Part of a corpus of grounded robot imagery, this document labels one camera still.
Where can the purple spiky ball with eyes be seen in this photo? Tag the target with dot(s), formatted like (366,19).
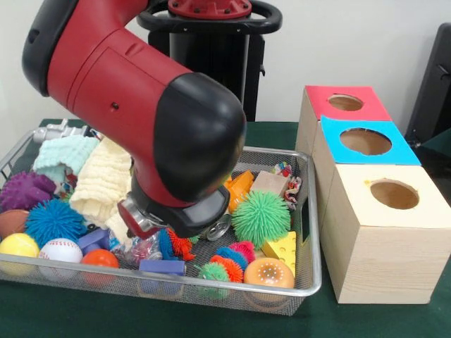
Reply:
(24,190)

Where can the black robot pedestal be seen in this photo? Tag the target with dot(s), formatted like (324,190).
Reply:
(218,53)

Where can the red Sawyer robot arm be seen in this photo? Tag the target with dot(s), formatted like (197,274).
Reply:
(123,88)

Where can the plain green spiky ball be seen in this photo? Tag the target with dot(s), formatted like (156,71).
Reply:
(260,218)

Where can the yellow toy cheese wedge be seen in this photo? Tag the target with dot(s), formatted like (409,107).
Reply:
(282,248)

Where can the plain wooden cube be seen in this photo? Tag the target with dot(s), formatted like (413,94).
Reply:
(269,183)

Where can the dark green table cloth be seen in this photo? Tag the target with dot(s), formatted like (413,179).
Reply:
(105,317)

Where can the plain blue spiky ball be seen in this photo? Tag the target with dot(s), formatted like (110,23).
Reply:
(53,222)

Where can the toy burger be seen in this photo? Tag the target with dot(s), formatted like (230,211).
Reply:
(269,273)

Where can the yellow ball toy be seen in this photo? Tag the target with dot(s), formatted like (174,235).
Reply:
(19,244)

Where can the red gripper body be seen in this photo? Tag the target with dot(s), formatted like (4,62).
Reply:
(135,230)

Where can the white baseball toy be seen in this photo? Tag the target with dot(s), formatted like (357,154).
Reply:
(60,250)

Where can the cream knitted cloth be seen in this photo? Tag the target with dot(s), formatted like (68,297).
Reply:
(98,183)

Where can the wooden box with three holes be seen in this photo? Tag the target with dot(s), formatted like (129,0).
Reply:
(384,260)

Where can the mint green cloth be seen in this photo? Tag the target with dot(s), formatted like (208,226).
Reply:
(60,151)

